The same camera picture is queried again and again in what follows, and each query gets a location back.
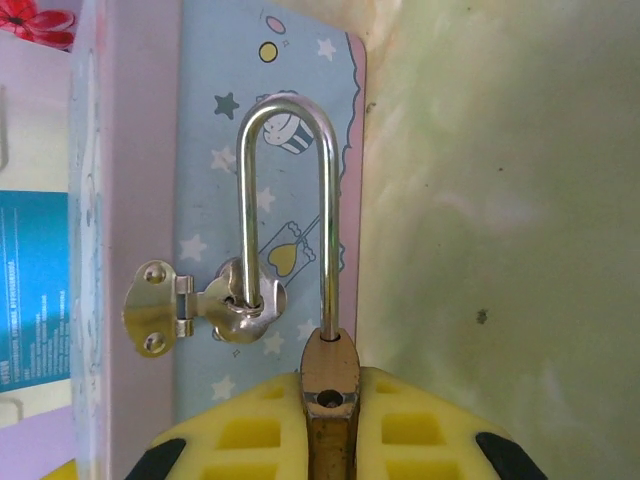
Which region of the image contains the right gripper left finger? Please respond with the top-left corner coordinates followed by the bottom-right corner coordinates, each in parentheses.
top-left (124, 372), bottom-right (314, 480)

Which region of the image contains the blue lidded storage box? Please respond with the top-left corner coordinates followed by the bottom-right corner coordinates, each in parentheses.
top-left (0, 37), bottom-right (76, 429)

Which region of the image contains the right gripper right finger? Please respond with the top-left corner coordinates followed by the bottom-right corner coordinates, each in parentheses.
top-left (355, 366), bottom-right (549, 480)

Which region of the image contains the silver metal hasp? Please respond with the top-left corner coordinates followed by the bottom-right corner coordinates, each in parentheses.
top-left (122, 256), bottom-right (289, 359)

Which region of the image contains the brass padlock long shackle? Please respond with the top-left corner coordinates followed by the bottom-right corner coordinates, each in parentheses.
top-left (236, 92), bottom-right (362, 480)

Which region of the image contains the pastel cartoon tin box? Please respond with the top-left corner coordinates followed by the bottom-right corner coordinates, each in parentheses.
top-left (67, 0), bottom-right (370, 480)

